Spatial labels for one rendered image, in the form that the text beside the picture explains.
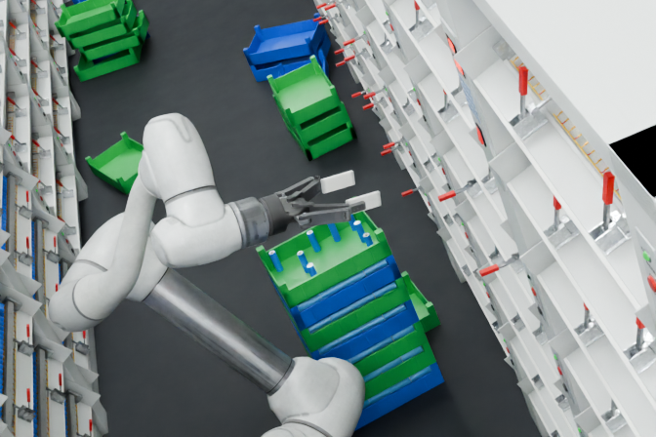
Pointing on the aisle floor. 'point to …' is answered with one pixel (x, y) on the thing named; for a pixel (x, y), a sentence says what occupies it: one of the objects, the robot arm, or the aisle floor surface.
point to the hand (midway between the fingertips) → (358, 189)
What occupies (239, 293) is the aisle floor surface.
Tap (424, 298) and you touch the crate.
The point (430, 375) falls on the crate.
